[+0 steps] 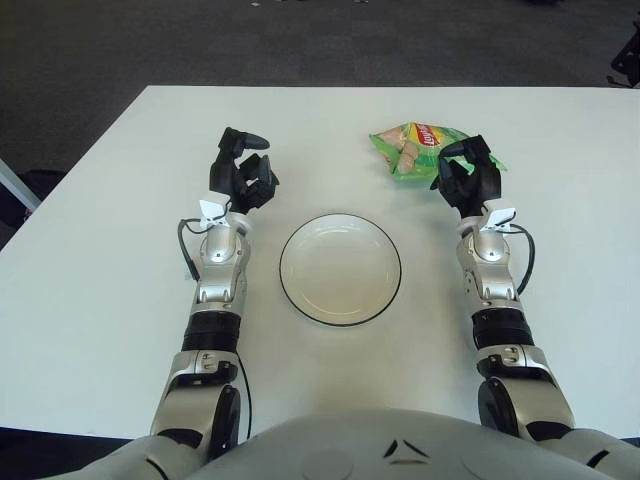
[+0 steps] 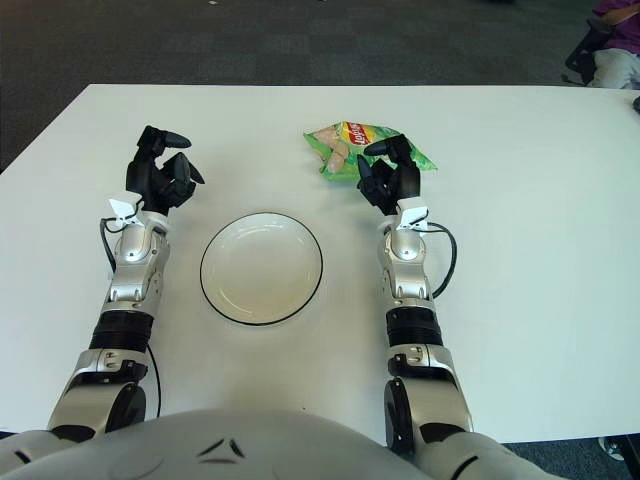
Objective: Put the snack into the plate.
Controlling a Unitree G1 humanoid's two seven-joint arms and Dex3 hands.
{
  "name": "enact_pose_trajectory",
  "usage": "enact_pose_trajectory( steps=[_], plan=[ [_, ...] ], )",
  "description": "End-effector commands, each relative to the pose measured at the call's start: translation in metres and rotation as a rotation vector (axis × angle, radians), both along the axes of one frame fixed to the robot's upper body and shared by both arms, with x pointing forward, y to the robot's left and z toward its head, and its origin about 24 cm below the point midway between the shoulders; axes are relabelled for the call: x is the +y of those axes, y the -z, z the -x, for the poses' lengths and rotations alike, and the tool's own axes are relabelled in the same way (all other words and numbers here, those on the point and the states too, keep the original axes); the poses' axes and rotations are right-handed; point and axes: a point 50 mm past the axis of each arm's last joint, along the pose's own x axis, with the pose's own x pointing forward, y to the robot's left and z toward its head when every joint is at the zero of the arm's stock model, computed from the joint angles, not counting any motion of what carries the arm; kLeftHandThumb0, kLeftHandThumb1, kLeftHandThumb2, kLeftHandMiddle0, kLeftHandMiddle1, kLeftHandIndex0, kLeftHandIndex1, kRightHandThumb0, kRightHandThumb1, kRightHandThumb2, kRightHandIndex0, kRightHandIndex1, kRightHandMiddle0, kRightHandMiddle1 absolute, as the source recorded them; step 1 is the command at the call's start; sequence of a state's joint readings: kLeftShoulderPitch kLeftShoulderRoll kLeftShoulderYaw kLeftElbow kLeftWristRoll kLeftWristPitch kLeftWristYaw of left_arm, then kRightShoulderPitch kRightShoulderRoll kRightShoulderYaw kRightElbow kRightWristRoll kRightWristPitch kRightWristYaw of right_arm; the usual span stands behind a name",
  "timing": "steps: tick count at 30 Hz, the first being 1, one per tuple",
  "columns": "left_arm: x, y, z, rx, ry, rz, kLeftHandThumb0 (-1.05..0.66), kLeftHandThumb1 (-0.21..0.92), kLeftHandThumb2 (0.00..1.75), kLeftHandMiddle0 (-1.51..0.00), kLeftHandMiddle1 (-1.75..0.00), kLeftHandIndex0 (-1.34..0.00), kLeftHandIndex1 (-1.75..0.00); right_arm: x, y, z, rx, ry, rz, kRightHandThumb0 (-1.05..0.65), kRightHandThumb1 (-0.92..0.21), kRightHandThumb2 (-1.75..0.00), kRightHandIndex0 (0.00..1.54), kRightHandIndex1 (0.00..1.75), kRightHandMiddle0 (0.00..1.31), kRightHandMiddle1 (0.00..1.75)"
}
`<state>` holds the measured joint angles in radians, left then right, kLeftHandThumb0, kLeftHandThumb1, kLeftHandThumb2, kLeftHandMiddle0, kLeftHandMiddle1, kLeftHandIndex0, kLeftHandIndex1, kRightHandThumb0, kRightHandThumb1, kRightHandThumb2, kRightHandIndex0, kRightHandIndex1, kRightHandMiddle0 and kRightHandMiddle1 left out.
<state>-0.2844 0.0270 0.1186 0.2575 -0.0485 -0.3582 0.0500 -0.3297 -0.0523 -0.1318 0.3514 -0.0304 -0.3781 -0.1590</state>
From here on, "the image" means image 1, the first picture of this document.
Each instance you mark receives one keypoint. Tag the black office chair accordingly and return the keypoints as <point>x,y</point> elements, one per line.
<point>627,60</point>

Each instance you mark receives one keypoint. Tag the black bag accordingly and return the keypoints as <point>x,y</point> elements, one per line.
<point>45,182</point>

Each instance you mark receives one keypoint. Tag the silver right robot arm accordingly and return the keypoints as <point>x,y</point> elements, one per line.
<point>492,250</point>

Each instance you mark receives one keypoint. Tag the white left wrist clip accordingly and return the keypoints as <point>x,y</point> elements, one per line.
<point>210,210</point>

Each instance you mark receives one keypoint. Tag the white plate with black rim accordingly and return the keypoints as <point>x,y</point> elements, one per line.
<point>340,270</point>

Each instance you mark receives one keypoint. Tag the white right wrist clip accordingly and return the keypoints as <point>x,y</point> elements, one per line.
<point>500,217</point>

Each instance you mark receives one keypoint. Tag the silver robot torso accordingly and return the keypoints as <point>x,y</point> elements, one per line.
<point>325,450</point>

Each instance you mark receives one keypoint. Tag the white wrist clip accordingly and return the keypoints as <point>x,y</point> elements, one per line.
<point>500,217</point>
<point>210,210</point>

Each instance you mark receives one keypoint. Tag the white side table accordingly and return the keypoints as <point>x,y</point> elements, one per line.
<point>15,182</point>

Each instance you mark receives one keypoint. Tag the green Lays chips bag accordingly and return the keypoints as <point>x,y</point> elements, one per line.
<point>410,145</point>

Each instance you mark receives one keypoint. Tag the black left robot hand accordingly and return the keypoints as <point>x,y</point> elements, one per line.
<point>235,175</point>

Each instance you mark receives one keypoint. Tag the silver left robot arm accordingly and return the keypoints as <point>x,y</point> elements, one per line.
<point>220,250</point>

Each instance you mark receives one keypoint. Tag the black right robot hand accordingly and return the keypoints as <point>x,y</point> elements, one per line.
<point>475,180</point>

